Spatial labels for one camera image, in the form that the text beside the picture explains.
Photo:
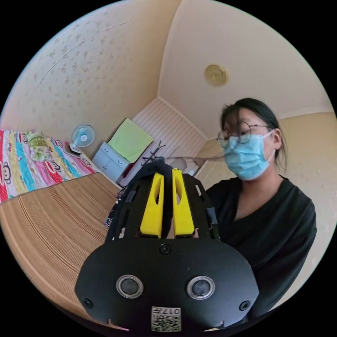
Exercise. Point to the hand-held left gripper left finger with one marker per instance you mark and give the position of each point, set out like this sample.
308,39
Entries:
152,210

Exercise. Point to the bed with woven mat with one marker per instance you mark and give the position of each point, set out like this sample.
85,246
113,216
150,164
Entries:
52,226

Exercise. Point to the person's body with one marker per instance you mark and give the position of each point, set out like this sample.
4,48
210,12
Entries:
266,223

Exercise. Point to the white and blue fan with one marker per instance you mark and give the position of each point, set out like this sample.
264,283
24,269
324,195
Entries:
83,137

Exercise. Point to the grey cupboard with green cloth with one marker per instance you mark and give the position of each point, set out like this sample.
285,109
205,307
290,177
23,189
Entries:
110,160

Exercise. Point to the green floral pillow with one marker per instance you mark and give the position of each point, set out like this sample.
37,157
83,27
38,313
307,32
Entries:
38,147

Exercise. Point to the black coat rack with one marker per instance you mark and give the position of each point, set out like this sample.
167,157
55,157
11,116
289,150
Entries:
154,152

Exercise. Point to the round ceiling lamp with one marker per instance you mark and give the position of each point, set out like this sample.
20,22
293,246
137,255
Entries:
216,75

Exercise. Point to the black pants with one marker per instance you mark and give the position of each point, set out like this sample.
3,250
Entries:
157,167

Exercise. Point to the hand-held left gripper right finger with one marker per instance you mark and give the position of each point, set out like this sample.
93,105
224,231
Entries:
183,213

